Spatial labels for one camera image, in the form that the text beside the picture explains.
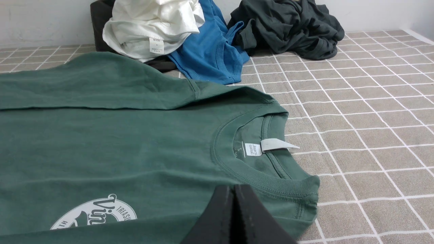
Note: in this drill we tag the green long-sleeved shirt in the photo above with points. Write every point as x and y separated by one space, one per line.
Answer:
107 150

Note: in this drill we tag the blue shirt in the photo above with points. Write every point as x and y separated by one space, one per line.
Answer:
212 55

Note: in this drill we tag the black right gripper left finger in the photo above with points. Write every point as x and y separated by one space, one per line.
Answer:
214 225

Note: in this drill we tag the black garment under white shirt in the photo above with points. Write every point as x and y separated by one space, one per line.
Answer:
101 12

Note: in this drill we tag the white shirt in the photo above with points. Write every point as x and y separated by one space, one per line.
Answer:
146 29

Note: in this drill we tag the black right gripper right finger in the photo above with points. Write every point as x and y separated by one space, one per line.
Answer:
253 224

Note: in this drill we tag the checkered grey tablecloth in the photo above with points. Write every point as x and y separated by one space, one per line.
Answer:
362 122

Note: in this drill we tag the dark grey crumpled shirt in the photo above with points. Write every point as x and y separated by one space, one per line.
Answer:
298 26

